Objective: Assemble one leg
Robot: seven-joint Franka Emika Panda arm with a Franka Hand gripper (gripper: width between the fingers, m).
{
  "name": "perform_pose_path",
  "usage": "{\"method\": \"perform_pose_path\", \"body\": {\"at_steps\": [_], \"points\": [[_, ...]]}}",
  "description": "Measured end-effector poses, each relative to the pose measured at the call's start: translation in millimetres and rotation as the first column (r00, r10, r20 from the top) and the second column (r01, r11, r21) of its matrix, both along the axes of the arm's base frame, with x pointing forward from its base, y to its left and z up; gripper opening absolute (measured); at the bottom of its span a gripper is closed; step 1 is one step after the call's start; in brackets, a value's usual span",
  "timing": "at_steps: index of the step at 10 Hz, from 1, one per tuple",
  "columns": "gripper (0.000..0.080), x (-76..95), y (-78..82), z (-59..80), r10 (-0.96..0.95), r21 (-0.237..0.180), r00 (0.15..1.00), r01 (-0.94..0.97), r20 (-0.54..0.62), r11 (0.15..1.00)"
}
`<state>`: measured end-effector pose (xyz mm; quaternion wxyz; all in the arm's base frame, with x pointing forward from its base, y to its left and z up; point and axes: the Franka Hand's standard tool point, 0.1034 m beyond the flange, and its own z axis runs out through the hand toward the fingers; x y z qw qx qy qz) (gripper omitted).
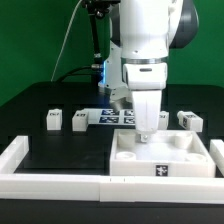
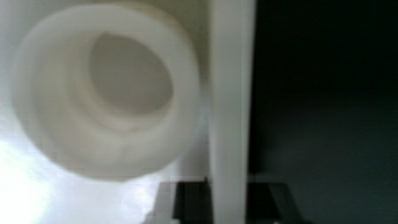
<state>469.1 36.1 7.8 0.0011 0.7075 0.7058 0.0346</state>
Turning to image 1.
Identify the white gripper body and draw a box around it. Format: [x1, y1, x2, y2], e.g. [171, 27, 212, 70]
[123, 63, 167, 134]

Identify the white U-shaped fence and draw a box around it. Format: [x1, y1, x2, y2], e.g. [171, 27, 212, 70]
[0, 136, 224, 204]

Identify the white cable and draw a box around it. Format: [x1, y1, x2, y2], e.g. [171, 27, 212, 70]
[50, 0, 83, 83]

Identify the white square tabletop part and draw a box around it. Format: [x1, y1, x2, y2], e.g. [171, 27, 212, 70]
[109, 129, 216, 178]

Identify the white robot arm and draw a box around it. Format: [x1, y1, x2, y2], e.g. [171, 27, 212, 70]
[99, 0, 199, 142]

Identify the black cable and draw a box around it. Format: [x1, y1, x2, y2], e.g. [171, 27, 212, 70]
[56, 65, 102, 83]

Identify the white sheet with tags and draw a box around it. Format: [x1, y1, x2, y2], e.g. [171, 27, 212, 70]
[85, 108, 135, 126]

